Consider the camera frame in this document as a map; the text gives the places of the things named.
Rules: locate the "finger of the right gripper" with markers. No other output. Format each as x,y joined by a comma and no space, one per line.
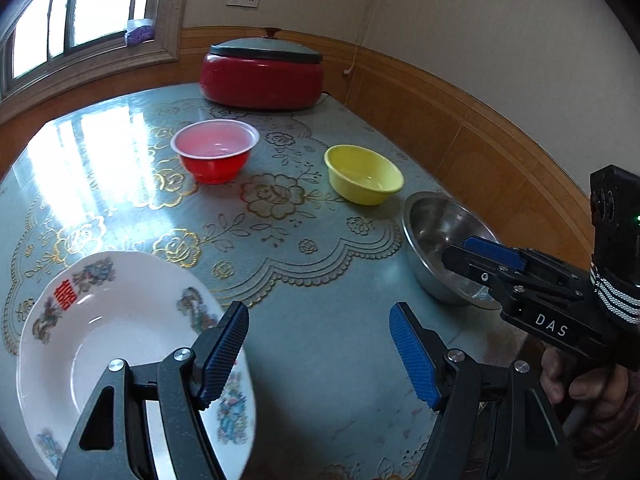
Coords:
505,256
481,270

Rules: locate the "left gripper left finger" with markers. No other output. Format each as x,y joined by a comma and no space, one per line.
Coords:
111,439

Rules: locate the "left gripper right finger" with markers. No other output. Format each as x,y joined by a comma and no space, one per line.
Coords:
491,422

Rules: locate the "yellow plastic bowl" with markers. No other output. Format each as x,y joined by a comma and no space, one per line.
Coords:
362,176

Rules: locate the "purple white bag on sill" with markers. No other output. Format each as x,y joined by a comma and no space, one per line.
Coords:
138,31

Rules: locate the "red electric pot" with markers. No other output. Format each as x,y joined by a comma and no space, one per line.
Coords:
262,73

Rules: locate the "red plastic bowl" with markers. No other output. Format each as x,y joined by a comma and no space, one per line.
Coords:
216,150

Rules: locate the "blue floral tablecloth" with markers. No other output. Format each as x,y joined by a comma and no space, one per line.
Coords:
330,398

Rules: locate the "right hand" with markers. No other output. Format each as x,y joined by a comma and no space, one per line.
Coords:
611,398

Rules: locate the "smaller white decorated plate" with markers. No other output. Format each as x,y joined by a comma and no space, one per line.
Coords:
131,306

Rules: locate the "stainless steel bowl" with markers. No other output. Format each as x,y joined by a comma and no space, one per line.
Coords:
433,221

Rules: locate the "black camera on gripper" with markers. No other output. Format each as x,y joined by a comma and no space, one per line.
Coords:
614,270

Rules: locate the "window with grey frame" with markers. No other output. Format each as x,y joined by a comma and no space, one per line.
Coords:
51,46

